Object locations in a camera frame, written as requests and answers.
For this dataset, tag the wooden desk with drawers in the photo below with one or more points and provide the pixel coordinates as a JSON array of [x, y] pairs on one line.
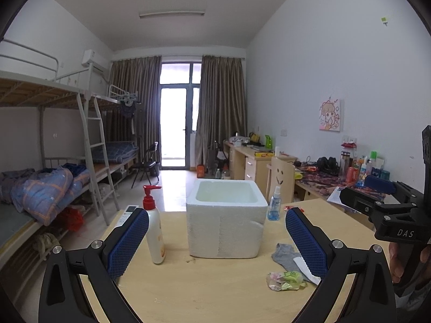
[[246, 165]]

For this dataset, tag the white lotion pump bottle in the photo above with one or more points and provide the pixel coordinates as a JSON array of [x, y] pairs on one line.
[[154, 234]]

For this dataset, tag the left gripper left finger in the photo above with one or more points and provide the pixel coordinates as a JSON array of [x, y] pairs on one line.
[[63, 297]]

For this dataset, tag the white remote control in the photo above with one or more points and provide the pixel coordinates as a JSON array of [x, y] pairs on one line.
[[126, 214]]

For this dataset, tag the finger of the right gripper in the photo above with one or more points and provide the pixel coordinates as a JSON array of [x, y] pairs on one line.
[[359, 201], [380, 185]]

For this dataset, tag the grey sock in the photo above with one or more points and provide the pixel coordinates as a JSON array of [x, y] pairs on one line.
[[284, 255]]

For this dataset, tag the green wrapper packet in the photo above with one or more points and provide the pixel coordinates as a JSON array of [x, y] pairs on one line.
[[285, 281]]

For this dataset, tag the brown curtain right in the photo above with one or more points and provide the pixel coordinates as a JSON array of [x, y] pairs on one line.
[[222, 104]]

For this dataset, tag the brown curtain left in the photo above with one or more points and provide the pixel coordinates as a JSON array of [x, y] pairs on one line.
[[137, 119]]

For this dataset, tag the right hand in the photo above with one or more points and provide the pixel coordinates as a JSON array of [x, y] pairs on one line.
[[396, 268]]

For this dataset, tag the white paper sheet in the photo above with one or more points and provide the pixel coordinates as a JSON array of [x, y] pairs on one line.
[[334, 197]]

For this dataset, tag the black folding chair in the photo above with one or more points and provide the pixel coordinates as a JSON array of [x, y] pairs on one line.
[[147, 164]]

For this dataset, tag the black headphones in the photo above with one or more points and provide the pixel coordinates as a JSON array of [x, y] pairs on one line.
[[328, 166]]

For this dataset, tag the blue plaid quilt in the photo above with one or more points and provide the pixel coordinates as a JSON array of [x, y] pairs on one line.
[[44, 194]]

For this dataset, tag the white styrofoam box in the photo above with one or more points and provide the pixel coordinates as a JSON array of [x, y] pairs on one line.
[[225, 219]]

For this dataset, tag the white face mask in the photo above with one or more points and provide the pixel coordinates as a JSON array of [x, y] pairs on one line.
[[301, 264]]

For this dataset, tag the white air conditioner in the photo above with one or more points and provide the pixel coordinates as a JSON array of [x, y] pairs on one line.
[[99, 62]]

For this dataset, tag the red snack packet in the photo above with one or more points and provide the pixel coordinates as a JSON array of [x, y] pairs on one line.
[[287, 208]]

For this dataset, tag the brown curtain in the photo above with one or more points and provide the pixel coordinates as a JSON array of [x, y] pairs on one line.
[[137, 119], [222, 104]]

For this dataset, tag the wooden smiley chair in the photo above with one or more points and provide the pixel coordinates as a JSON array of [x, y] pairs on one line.
[[281, 173]]

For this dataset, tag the clear thermos bottle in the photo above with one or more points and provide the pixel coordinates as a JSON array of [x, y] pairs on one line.
[[347, 156]]

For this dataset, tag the blue spray bottle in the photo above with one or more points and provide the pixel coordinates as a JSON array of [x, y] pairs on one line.
[[273, 212]]

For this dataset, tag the metal bunk bed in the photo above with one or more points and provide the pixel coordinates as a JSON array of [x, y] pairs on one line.
[[88, 91]]

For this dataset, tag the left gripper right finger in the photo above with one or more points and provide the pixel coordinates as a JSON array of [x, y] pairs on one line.
[[371, 297]]

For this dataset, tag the anime wall picture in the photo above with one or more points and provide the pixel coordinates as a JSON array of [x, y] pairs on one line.
[[330, 115]]

